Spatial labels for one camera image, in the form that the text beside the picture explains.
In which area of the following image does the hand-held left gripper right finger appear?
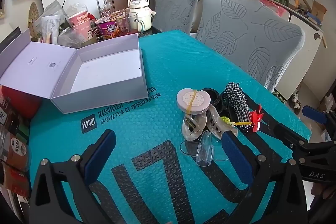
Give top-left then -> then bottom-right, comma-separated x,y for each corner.
222,132 -> 308,224

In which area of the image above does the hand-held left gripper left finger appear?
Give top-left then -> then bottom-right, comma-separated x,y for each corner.
29,129 -> 117,224

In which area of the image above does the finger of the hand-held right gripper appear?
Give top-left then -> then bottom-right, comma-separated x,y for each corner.
243,94 -> 310,159
302,105 -> 336,127

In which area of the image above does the clear bow hair clip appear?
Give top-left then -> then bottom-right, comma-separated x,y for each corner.
180,131 -> 229,167

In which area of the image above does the red fan hair clip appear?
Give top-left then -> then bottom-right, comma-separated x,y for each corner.
249,104 -> 264,133

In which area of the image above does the beige claw hair clip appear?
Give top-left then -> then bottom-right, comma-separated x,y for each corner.
182,105 -> 238,141

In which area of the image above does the gingham bow hair clip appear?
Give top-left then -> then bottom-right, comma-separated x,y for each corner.
223,82 -> 250,127

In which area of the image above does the black round hair band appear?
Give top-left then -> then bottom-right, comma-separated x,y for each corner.
201,88 -> 223,113

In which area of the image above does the lavender gift box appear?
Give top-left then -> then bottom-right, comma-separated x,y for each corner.
0,28 -> 149,115

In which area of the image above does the person's right hand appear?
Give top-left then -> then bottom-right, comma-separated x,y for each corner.
311,182 -> 336,214

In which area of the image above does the pink round compact mirror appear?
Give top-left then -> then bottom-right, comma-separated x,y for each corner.
176,88 -> 211,112

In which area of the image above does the red container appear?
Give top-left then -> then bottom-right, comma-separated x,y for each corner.
1,85 -> 44,119

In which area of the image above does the cardboard box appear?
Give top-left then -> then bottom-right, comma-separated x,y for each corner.
308,0 -> 328,26

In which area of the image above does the grey leaf chair cover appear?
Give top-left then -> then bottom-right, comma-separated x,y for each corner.
152,0 -> 199,36
196,0 -> 306,93

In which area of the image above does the red plastic bag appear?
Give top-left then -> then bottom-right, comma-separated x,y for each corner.
260,0 -> 287,17

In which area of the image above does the clear bag with contents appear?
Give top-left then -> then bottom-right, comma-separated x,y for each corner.
57,28 -> 84,48

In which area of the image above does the pink panda paper cup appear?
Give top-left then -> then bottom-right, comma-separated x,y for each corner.
70,20 -> 95,43

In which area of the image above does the purple instant noodle bowl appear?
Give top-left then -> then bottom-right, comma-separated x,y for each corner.
94,15 -> 124,41

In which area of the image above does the glass mug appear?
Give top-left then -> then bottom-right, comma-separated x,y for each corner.
115,12 -> 145,36

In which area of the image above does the printed paper leaflet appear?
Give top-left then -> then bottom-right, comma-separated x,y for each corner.
39,15 -> 62,43

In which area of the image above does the crinkled clear plastic bag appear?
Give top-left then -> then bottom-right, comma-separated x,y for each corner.
67,3 -> 88,16

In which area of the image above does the grey foil pouch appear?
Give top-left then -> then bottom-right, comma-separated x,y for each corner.
39,0 -> 69,20

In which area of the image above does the woven straw hat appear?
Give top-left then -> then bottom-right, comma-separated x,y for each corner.
28,2 -> 40,38

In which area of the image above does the white kettle pot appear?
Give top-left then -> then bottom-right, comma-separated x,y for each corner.
127,0 -> 156,31

